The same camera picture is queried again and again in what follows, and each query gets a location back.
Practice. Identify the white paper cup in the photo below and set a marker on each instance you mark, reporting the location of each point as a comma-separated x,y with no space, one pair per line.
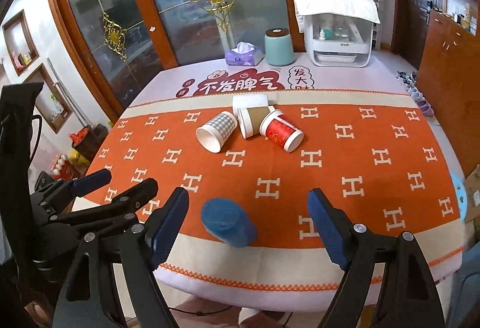
248,100

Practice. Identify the white cloth on appliance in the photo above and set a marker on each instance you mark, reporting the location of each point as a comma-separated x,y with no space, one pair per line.
361,9

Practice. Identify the blue plastic cup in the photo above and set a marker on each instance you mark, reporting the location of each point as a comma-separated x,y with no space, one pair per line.
228,222

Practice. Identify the teal canister brown lid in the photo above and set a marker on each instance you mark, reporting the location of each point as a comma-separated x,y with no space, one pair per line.
278,46

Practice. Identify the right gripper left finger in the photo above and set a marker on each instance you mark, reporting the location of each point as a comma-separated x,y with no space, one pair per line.
89,295

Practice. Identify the white countertop appliance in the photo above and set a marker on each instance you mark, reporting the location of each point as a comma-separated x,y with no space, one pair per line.
338,40

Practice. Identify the grey checkered paper cup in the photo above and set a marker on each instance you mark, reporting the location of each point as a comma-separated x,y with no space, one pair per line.
214,134

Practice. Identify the brown sleeve paper cup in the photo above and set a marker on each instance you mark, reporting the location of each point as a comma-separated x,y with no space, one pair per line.
251,118

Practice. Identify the red paper cup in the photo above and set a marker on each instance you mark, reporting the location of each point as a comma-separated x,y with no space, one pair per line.
282,132

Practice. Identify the wooden cabinet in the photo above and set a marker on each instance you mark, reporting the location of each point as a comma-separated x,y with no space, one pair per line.
448,77

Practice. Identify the orange H-pattern tablecloth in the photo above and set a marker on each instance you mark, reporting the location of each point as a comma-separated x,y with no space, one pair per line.
366,145

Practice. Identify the glass sliding door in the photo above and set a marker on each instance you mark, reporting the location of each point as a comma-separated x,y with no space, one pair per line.
168,13

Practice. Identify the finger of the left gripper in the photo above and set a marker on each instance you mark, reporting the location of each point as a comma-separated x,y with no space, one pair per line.
93,219
60,193

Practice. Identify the purple tissue pack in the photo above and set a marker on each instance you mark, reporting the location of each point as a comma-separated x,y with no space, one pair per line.
244,54

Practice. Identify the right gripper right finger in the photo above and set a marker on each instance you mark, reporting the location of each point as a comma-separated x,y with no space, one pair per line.
408,296

